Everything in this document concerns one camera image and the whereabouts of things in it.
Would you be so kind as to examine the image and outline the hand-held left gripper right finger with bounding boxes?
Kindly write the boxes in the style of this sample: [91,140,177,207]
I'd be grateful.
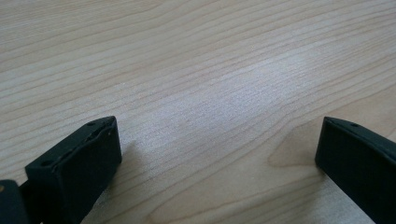
[314,116,396,224]

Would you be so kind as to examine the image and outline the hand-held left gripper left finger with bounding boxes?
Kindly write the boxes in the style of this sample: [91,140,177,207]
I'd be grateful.
[19,116,123,224]

